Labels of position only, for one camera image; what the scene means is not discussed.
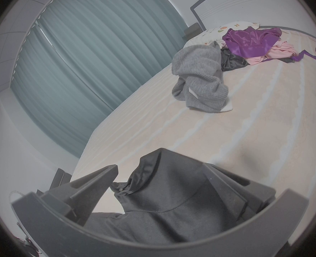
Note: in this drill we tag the black T-shirt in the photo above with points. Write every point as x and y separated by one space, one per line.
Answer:
160 191

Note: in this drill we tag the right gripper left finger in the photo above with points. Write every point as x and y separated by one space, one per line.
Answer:
91 197

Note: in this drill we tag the black chest of drawers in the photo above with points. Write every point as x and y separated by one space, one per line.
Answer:
58 178

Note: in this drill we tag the bed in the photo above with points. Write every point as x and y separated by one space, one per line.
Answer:
227 132

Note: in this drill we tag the purple garment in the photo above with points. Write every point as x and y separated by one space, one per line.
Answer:
249 40

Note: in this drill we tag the grey garment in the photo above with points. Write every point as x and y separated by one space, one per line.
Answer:
198 71

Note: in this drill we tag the blue-green curtain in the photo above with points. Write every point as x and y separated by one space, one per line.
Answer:
93 63

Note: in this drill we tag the black shiny garment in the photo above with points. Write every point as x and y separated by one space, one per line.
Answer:
231 61

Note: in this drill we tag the grey bedside table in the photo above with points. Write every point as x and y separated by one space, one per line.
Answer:
192 30

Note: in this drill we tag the pink garment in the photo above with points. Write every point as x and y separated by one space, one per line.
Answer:
278 51

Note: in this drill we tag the white printed pillow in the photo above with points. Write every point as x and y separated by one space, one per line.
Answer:
203 36

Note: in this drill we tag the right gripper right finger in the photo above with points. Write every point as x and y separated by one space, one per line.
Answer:
227 191

